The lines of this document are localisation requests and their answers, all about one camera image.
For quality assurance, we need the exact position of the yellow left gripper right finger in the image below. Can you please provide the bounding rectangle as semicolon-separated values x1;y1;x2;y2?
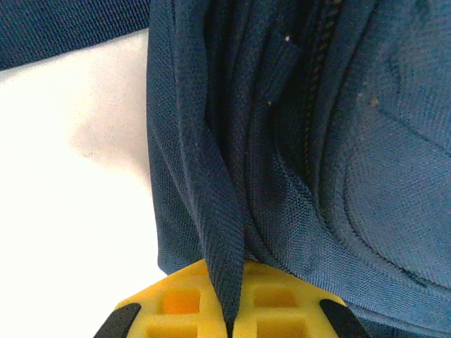
234;258;374;338

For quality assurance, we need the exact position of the navy blue backpack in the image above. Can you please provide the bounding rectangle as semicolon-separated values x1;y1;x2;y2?
0;0;451;338

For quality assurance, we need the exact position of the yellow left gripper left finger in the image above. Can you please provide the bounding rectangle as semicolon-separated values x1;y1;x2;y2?
93;260;230;338

